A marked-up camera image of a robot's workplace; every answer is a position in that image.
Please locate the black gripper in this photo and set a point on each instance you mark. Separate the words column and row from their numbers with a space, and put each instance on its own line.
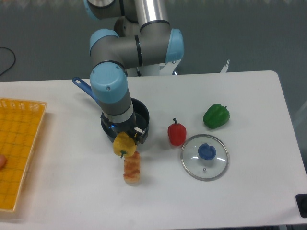
column 112, row 129

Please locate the yellow toy pepper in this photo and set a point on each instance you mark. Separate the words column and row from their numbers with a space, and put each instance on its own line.
column 123, row 145

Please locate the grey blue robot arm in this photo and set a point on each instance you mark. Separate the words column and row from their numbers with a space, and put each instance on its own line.
column 113, row 54

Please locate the red toy pepper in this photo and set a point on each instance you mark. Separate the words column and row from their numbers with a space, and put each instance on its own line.
column 177, row 133

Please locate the green toy pepper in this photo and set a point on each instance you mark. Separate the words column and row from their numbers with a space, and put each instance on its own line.
column 216, row 116

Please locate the toy grilled fish slice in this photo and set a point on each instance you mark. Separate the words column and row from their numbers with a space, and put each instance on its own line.
column 132, row 168

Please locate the glass lid with blue knob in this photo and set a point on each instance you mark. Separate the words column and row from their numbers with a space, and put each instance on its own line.
column 205, row 157

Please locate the yellow plastic basket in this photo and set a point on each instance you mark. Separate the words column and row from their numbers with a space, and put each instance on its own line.
column 20, row 122

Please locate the black device at table edge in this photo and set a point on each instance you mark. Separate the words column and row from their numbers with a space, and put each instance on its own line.
column 301, row 200

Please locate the dark pot with blue handle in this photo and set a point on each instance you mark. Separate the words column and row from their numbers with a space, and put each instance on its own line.
column 142, row 115

